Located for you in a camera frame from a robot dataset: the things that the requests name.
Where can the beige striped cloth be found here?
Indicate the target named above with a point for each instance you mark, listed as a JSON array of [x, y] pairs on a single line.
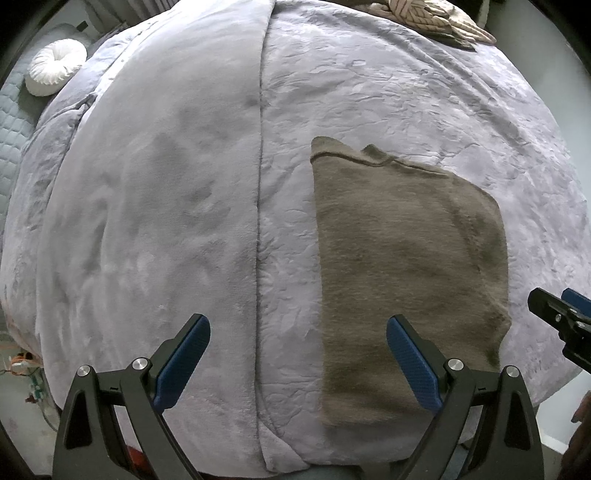
[[443, 18]]

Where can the grey pleated curtain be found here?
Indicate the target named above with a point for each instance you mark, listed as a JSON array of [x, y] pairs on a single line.
[[138, 9]]

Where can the textured grey blanket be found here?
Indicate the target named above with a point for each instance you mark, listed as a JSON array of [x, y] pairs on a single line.
[[369, 83]]

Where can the round white pleated pillow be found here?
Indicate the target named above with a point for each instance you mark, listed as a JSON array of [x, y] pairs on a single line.
[[53, 69]]

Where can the brown knit sweater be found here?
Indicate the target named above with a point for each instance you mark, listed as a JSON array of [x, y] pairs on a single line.
[[401, 258]]

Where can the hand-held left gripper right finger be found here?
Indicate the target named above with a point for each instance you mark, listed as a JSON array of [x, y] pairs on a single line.
[[413, 364]]

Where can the grey quilted bed cover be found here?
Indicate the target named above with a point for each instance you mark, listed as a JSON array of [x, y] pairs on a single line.
[[11, 138]]

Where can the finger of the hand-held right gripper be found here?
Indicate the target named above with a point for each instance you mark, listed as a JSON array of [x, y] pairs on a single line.
[[579, 304], [572, 334]]

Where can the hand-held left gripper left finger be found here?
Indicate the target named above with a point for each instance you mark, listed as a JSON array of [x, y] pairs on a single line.
[[182, 360]]

